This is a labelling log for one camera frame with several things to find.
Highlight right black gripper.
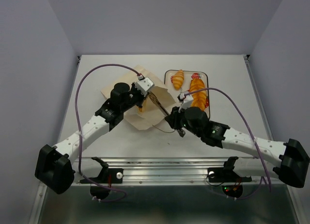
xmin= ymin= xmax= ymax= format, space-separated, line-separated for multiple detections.
xmin=165 ymin=103 xmax=202 ymax=138

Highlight fake twisted bread loaf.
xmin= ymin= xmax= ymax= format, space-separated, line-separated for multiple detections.
xmin=189 ymin=78 xmax=208 ymax=111

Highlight metal tongs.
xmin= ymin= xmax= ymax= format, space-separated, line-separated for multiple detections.
xmin=149 ymin=92 xmax=186 ymax=137

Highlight beige paper bag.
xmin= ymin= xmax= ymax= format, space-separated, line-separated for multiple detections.
xmin=101 ymin=65 xmax=176 ymax=130

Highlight fake croissant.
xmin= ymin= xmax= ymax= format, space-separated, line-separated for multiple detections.
xmin=170 ymin=70 xmax=184 ymax=90

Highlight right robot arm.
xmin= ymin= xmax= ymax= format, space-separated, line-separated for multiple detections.
xmin=165 ymin=107 xmax=310 ymax=188

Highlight strawberry print tray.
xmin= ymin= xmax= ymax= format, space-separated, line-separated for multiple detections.
xmin=164 ymin=70 xmax=210 ymax=117

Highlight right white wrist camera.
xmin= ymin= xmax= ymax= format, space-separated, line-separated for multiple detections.
xmin=177 ymin=92 xmax=193 ymax=113

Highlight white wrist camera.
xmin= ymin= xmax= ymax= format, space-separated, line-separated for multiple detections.
xmin=177 ymin=92 xmax=193 ymax=113
xmin=134 ymin=77 xmax=154 ymax=97

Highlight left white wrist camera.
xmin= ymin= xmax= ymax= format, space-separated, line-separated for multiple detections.
xmin=134 ymin=77 xmax=154 ymax=97

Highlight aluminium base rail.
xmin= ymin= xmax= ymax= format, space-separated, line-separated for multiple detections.
xmin=81 ymin=157 xmax=265 ymax=186

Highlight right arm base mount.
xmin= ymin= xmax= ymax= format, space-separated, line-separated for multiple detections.
xmin=205 ymin=167 xmax=252 ymax=198

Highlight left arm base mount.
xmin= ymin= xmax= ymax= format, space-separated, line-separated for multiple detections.
xmin=90 ymin=157 xmax=127 ymax=203

